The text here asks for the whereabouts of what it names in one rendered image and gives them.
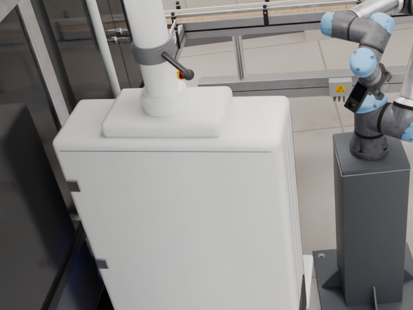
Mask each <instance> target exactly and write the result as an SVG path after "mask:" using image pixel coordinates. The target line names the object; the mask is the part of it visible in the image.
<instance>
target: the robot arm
mask: <svg viewBox="0 0 413 310"><path fill-rule="evenodd" d="M395 14H407V15H413V0H366V1H364V2H362V3H360V4H358V5H356V6H353V7H351V8H349V9H347V10H345V11H343V12H341V13H336V12H327V13H325V14H324V16H323V17H322V19H321V23H320V30H321V33H322V34H323V35H325V36H329V37H331V38H337V39H342V40H345V41H350V42H355V43H359V46H358V48H357V49H356V50H355V51H354V52H353V53H352V54H351V56H350V59H349V64H350V69H351V71H352V73H353V74H354V75H355V76H356V78H357V82H356V84H355V86H354V88H353V90H352V92H351V93H350V95H349V97H348V98H347V101H346V102H345V105H344V107H346V108H347V109H349V110H350V111H352V112H353V113H354V133H353V136H352V139H351V140H350V152H351V153H352V154H353V155H354V156H355V157H357V158H358V159H362V160H366V161H374V160H378V159H381V158H383V157H385V156H387V155H388V154H389V152H390V141H389V139H388V136H390V137H394V138H397V139H400V140H401V141H408V142H410V143H413V45H412V49H411V54H410V57H409V61H408V64H407V68H406V73H405V75H404V80H403V84H402V88H401V91H400V95H399V96H398V97H396V98H395V99H394V100H393V103H390V102H388V101H387V100H388V99H387V96H386V95H385V94H384V93H385V91H386V90H387V88H388V84H387V85H386V86H384V87H383V85H384V83H385V82H386V81H387V82H389V81H390V79H391V78H392V76H391V72H389V71H387V70H386V69H385V67H384V64H382V63H381V62H380V60H381V58H382V55H383V53H384V51H385V48H386V46H387V44H388V41H389V39H390V36H392V31H393V29H394V26H395V21H394V19H393V18H392V17H391V16H389V15H395ZM389 76H390V78H389V79H388V77H389Z"/></svg>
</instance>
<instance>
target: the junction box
mask: <svg viewBox="0 0 413 310"><path fill-rule="evenodd" d="M351 92H352V77H336V78H329V96H330V97H341V96H349V95H350V93H351Z"/></svg>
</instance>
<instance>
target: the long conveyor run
mask: <svg viewBox="0 0 413 310"><path fill-rule="evenodd" d="M325 1H328V2H325ZM364 1H366V0H344V1H340V0H290V1H276V2H270V0H265V2H261V3H253V4H239V5H231V6H216V7H201V8H193V9H181V6H179V1H176V5H177V6H176V10H164V14H165V19H166V23H167V27H172V25H173V22H174V20H177V24H176V26H179V25H183V27H184V33H185V37H186V39H195V38H211V37H220V36H237V35H246V34H263V33H280V32H289V31H306V30H320V23H321V19H322V17H323V16H324V14H325V13H327V12H336V13H341V12H343V11H345V10H347V9H349V8H351V7H353V6H356V5H358V4H360V3H362V2H364ZM310 2H313V3H310ZM303 3H306V4H303ZM287 4H290V5H287ZM280 5H283V6H280ZM249 7H252V8H249ZM242 8H245V9H242ZM226 9H230V10H226ZM211 10H214V11H211ZM204 11H207V12H204ZM188 12H191V13H188ZM182 13H184V14H182ZM166 14H169V15H166ZM389 16H391V17H392V18H393V19H394V21H395V24H401V23H413V15H407V14H395V15H389Z"/></svg>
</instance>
